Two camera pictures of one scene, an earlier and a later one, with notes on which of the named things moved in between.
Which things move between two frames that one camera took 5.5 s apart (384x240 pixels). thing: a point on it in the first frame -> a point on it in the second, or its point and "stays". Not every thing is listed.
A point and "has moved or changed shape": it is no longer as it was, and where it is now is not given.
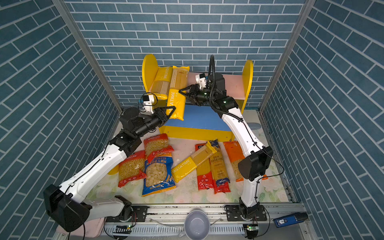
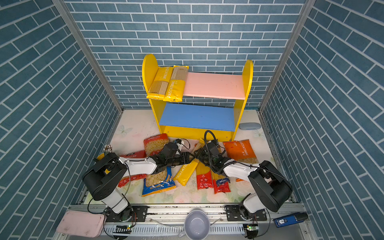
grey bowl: [197, 225] stays
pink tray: [93, 229] stays
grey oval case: [254, 125] stays
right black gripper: [194, 94] -> [200, 152]
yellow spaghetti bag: [193, 161] has moved or changed shape
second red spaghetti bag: [204, 179] stays
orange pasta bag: [236, 155] stays
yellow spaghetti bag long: [178, 82] has moved or changed shape
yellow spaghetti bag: [161, 84] stays
